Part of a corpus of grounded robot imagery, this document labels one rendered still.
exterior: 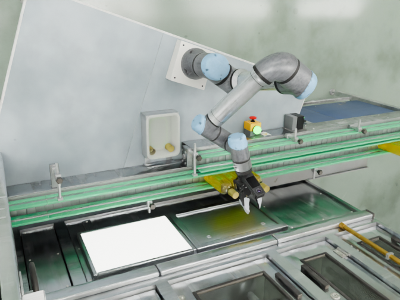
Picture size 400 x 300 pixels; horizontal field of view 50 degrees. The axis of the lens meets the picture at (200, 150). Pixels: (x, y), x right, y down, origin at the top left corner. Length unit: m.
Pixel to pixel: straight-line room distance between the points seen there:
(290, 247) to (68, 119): 1.15
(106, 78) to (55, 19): 0.33
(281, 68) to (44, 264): 1.22
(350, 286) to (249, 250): 0.42
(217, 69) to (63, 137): 0.77
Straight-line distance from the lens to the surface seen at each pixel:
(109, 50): 2.04
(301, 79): 1.67
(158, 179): 2.08
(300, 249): 1.98
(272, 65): 1.62
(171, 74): 2.08
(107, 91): 2.06
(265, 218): 2.10
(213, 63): 1.92
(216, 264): 1.80
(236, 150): 1.72
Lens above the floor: 2.71
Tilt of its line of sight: 58 degrees down
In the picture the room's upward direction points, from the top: 125 degrees clockwise
